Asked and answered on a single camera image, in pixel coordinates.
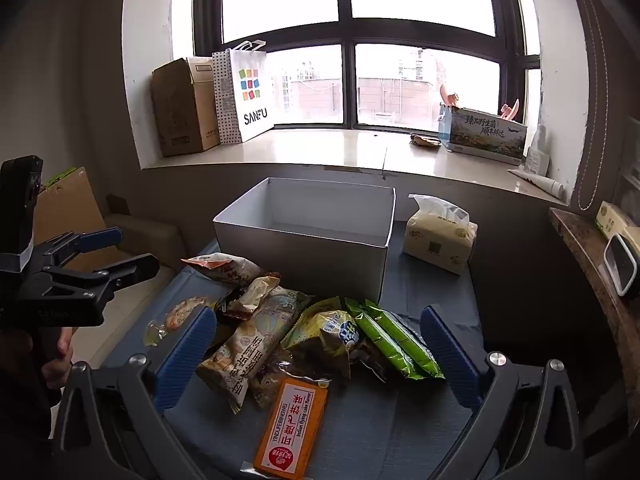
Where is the white bottle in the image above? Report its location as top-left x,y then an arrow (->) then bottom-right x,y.
525,125 -> 551,173

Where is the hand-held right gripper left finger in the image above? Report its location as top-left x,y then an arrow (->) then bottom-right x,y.
52,305 -> 218,480

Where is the blue tablecloth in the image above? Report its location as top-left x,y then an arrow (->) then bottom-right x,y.
97,220 -> 501,480

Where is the brown cardboard box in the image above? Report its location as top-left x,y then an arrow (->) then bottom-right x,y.
151,57 -> 221,157

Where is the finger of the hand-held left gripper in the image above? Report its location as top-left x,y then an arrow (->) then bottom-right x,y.
42,253 -> 160,295
31,226 -> 124,270

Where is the large flat cardboard box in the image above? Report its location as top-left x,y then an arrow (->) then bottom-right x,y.
32,166 -> 131,271

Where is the brown stone shelf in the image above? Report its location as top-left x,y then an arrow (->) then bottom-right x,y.
547,207 -> 640,441

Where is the white tube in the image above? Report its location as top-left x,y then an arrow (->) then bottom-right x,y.
507,167 -> 568,201

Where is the clear pastry packet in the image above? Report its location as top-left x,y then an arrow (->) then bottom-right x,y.
160,296 -> 211,336

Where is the beige stool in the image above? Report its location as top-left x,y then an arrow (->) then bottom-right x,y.
105,212 -> 183,281

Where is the green wafer packet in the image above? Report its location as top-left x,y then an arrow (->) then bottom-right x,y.
364,299 -> 446,380
345,298 -> 426,381

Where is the green and white box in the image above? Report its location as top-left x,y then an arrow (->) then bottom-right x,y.
595,201 -> 640,241

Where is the small beige snack packet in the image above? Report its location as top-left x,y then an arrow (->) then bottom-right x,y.
222,272 -> 282,321

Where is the black window frame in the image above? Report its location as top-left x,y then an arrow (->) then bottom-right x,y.
192,0 -> 543,131

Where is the grey curtain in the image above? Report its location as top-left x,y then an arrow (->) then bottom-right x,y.
565,0 -> 640,211

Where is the orange cake packet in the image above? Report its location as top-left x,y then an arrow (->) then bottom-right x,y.
240,372 -> 331,478

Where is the person's left hand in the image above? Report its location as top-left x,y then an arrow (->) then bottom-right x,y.
42,327 -> 77,391

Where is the dark brown snack packet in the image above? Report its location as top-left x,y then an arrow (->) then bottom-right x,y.
350,337 -> 396,383

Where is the dotted paper bag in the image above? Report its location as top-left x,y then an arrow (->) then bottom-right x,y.
212,50 -> 241,145

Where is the large balloon-print snack packet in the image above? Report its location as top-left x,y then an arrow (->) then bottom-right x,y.
196,287 -> 313,413

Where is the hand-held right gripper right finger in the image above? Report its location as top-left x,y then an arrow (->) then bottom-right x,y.
420,304 -> 586,480

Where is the white shopping bag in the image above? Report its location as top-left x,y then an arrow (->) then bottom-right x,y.
227,40 -> 276,143

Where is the white cardboard box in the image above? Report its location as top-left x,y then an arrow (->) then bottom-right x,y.
212,176 -> 397,306

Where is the orange and white snack packet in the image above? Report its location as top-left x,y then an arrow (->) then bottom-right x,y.
181,252 -> 263,288

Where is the clear patterned snack packet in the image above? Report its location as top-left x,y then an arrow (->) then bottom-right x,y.
250,355 -> 333,408

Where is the landscape-print box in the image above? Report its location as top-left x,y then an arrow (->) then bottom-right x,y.
439,103 -> 528,166

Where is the yellow-green snack packet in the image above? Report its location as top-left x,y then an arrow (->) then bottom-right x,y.
281,297 -> 363,381

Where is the soft tissue pack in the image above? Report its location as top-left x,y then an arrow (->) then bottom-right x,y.
402,194 -> 479,276

